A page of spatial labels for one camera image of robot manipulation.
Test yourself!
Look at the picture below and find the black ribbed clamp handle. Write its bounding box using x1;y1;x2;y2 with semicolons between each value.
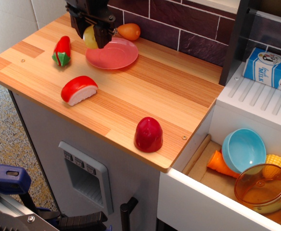
57;212;107;231

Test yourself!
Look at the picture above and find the transparent orange plastic cup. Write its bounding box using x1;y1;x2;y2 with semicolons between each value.
234;164;281;224

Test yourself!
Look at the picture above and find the light blue plastic bowl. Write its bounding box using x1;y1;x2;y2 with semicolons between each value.
222;128;267;174

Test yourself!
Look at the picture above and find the white toy sink basin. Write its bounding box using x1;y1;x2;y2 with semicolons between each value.
157;102;281;231

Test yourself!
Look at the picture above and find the red white toy sushi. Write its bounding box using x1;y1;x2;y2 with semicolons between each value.
61;76;98;106

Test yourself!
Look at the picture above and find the orange toy ice cream cone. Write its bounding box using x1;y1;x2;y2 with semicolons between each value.
207;150;240;178

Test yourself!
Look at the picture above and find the red toy chili pepper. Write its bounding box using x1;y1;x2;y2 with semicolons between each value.
52;36;71;66

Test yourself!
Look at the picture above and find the dark red toy fruit half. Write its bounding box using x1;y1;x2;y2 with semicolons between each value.
134;117;163;153

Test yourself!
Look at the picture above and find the blue clamp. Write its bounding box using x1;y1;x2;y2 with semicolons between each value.
0;164;31;195

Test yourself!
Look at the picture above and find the grey ice dispenser panel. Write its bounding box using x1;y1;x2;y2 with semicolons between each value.
59;141;114;215

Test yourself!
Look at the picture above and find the blue white milk carton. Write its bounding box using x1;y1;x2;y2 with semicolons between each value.
243;48;281;90

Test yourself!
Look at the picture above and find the pink plastic plate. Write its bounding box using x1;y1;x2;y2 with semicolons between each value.
85;38;139;70

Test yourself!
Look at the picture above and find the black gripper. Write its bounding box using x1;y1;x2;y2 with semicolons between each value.
66;0;116;49

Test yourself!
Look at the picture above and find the yellow toy corn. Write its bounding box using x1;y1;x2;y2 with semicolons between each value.
262;154;281;179

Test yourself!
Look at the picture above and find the yellow toy potato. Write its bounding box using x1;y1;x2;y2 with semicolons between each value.
83;26;98;49

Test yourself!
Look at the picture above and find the black cabinet door handle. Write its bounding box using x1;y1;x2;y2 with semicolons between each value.
120;197;138;231

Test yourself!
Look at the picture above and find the white dish drying rack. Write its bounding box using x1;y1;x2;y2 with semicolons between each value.
216;62;281;126

